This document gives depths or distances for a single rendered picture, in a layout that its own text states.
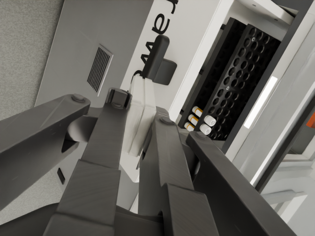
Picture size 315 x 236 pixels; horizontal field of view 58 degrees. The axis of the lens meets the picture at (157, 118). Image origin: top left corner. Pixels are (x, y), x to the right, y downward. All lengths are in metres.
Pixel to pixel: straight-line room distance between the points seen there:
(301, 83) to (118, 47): 0.46
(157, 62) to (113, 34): 0.47
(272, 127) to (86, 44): 0.63
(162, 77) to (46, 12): 0.93
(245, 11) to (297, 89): 0.15
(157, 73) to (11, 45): 0.95
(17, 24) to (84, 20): 0.33
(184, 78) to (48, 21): 0.95
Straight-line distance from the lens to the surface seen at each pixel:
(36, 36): 1.22
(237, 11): 0.47
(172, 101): 0.32
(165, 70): 0.32
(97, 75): 0.79
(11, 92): 1.29
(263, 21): 0.53
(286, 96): 0.42
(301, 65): 0.41
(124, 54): 0.70
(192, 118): 0.44
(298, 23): 0.44
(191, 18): 0.33
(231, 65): 0.41
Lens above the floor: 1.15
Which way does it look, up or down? 43 degrees down
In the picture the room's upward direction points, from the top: 133 degrees clockwise
